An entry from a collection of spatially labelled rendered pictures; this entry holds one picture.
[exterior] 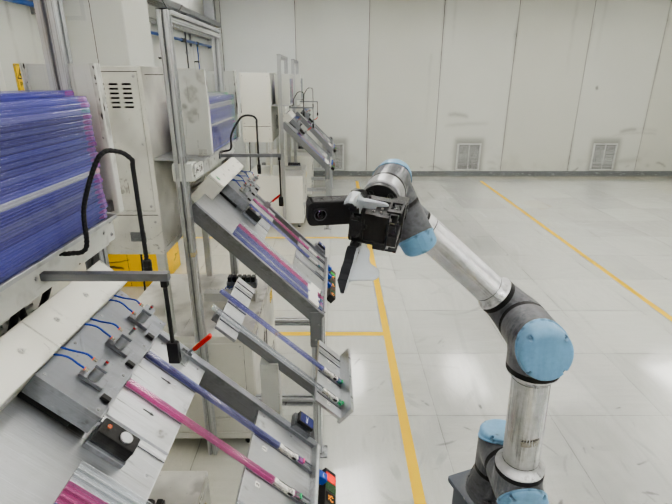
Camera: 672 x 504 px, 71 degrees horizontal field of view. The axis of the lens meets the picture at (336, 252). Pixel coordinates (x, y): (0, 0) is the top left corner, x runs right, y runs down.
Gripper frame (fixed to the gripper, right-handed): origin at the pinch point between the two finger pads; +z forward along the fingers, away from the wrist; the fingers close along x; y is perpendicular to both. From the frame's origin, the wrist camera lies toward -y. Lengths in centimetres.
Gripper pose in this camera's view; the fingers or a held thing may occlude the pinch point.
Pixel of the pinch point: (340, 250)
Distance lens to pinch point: 68.3
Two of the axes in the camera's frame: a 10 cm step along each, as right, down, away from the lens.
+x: -0.7, 8.7, 4.9
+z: -2.7, 4.6, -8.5
